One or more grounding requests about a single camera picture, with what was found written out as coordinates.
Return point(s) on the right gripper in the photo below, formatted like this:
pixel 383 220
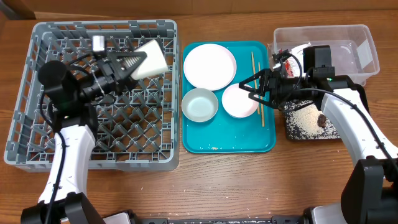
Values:
pixel 271 77

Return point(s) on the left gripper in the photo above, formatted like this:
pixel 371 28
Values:
pixel 109 72

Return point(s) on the white cup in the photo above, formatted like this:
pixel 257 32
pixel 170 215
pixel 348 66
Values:
pixel 153 64

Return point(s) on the red snack wrapper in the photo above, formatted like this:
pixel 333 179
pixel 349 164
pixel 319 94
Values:
pixel 288 69

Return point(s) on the white tissue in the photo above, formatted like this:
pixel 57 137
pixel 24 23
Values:
pixel 297 51

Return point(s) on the grey bowl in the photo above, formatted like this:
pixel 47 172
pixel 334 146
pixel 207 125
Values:
pixel 199 105

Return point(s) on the brown food scrap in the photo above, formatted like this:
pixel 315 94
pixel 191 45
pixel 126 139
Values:
pixel 322 121

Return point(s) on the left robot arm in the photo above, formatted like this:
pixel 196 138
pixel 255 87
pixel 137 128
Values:
pixel 74 122

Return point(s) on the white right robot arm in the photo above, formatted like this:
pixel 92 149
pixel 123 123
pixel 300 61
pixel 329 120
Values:
pixel 370 194

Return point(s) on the wooden chopstick right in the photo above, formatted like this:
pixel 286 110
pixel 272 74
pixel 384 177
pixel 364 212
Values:
pixel 262 106

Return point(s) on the wooden chopstick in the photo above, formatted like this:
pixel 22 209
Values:
pixel 254 72
pixel 262 106

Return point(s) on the wooden chopstick left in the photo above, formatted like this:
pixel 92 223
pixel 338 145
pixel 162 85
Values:
pixel 254 72

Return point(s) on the teal serving tray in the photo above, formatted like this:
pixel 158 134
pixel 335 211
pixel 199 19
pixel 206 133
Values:
pixel 224 133

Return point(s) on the large white plate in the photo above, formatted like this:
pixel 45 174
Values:
pixel 210 66

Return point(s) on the black tray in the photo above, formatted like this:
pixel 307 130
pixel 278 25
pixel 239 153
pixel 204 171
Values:
pixel 301 115

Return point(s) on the grey plastic dish rack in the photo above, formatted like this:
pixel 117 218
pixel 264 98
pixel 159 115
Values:
pixel 138 130

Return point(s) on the clear plastic bin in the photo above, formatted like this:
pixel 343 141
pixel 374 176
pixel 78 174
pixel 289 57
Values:
pixel 353 52

